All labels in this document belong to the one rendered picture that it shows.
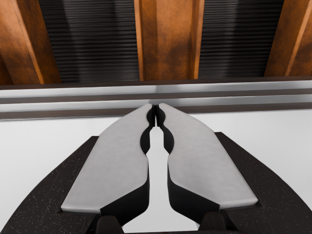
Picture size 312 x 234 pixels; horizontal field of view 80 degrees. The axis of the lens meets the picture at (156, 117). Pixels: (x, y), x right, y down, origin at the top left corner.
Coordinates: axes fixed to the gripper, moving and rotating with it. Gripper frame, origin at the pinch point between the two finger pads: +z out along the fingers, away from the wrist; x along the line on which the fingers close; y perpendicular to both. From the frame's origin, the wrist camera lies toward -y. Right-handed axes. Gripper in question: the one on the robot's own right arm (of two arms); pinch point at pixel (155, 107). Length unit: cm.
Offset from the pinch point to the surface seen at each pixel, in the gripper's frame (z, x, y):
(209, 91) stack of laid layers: 3.2, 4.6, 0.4
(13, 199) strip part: 0.8, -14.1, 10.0
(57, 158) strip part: 0.8, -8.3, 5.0
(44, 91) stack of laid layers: 3.2, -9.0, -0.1
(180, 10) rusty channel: 17.8, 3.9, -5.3
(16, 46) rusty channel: 17.8, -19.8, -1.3
